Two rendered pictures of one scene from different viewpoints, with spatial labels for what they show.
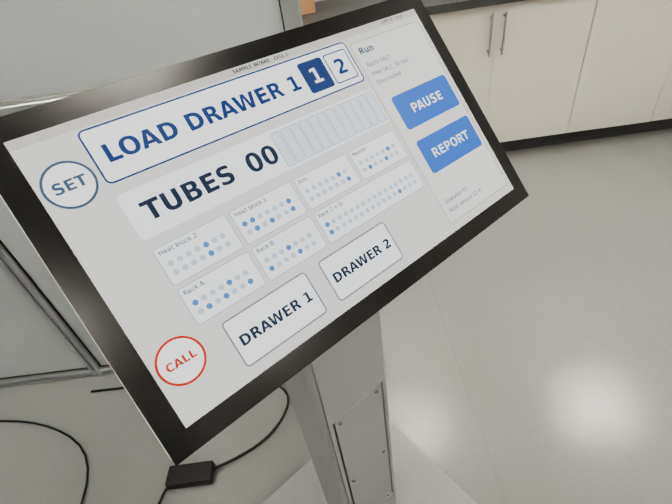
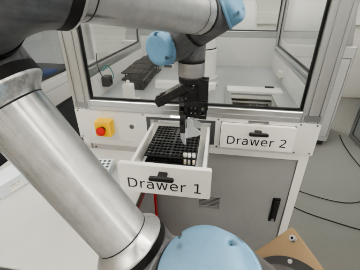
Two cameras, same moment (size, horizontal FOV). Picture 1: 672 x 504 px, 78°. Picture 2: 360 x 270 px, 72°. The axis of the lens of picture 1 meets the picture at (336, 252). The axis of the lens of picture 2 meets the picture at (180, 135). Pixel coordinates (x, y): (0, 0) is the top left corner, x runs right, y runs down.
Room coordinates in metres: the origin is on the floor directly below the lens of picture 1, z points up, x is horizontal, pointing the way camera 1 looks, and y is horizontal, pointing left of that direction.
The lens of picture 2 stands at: (-0.49, -0.64, 1.37)
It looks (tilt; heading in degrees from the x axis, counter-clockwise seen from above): 29 degrees down; 97
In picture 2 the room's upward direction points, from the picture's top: straight up
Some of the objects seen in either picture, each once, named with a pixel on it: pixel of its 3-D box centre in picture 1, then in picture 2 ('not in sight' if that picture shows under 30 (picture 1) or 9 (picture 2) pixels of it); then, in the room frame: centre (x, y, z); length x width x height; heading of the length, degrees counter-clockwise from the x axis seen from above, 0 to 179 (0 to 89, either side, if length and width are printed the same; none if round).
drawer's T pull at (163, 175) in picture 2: not in sight; (162, 177); (-0.61, -0.07, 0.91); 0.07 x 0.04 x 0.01; 178
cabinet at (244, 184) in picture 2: not in sight; (197, 160); (-0.53, 0.75, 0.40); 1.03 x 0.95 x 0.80; 178
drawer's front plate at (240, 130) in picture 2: not in sight; (256, 137); (-0.28, 0.26, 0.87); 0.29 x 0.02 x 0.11; 178
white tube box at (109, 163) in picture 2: not in sight; (99, 171); (-0.89, 0.08, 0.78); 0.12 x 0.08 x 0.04; 97
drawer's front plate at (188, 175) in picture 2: not in sight; (164, 179); (-0.61, -0.05, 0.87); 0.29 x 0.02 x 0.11; 178
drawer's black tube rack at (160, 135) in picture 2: not in sight; (174, 147); (-0.60, 0.15, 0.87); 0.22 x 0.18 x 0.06; 88
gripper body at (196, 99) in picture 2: not in sight; (193, 97); (-0.53, 0.05, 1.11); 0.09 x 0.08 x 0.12; 178
